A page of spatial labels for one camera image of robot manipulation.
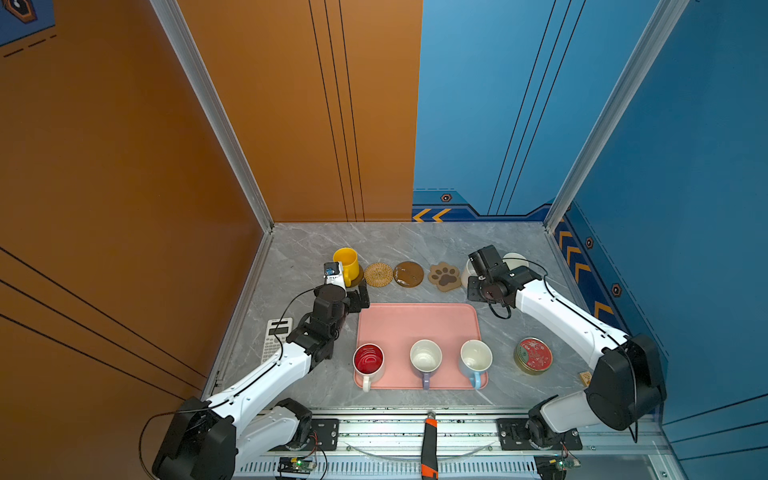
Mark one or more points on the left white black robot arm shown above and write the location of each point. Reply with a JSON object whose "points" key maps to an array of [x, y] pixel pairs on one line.
{"points": [[205, 438]]}

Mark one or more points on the red round tin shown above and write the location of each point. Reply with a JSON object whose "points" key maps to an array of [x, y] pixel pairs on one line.
{"points": [[533, 356]]}

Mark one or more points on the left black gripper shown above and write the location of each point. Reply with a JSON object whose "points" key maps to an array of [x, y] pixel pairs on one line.
{"points": [[354, 305]]}

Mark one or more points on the dark brown round coaster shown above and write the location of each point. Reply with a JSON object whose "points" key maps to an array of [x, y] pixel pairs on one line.
{"points": [[357, 280]]}

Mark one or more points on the green circuit board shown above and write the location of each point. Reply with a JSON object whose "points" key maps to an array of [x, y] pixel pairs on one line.
{"points": [[295, 468], [555, 468]]}

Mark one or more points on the glossy brown round coaster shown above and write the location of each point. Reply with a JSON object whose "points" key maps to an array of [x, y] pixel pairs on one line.
{"points": [[408, 274]]}

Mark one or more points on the cork paw print coaster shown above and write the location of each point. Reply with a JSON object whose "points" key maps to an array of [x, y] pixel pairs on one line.
{"points": [[445, 277]]}

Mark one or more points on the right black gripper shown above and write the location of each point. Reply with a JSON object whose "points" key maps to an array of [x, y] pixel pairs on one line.
{"points": [[471, 281]]}

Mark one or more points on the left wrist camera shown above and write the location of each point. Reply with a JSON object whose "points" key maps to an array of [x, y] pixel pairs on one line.
{"points": [[333, 274]]}

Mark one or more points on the right green circuit board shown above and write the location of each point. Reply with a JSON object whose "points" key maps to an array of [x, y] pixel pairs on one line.
{"points": [[555, 468]]}

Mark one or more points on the pink plastic tray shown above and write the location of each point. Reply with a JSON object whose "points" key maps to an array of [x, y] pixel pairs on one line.
{"points": [[396, 327]]}

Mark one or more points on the orange black handled tool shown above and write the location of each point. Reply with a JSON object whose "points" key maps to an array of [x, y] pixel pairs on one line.
{"points": [[428, 457]]}

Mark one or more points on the left green circuit board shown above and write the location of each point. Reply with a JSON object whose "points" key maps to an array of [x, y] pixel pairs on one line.
{"points": [[295, 468]]}

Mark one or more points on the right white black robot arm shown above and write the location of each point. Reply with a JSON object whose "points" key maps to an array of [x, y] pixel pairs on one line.
{"points": [[627, 376]]}

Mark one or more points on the white calculator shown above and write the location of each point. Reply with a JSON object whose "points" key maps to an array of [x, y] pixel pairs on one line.
{"points": [[275, 338]]}

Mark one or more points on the white mug purple handle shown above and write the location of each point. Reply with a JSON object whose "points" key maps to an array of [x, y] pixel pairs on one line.
{"points": [[425, 358]]}

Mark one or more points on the yellow mug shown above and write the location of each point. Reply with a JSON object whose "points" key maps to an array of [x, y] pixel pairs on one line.
{"points": [[350, 260]]}

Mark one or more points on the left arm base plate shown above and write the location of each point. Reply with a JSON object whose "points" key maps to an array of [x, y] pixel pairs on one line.
{"points": [[325, 430]]}

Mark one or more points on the red interior mug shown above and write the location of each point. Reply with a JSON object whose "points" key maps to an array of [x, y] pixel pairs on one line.
{"points": [[369, 364]]}

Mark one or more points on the white mug blue handle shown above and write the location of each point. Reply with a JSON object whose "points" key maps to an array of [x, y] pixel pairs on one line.
{"points": [[475, 359]]}

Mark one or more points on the woven rattan round coaster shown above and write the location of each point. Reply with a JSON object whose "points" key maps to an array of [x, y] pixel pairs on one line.
{"points": [[378, 275]]}

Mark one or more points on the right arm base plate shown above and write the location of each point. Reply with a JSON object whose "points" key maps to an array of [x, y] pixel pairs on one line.
{"points": [[518, 434]]}

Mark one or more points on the small wooden block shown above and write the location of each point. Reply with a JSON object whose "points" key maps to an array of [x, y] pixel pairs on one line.
{"points": [[586, 377]]}

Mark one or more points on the aluminium front rail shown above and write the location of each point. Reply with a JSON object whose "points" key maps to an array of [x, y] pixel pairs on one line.
{"points": [[386, 444]]}

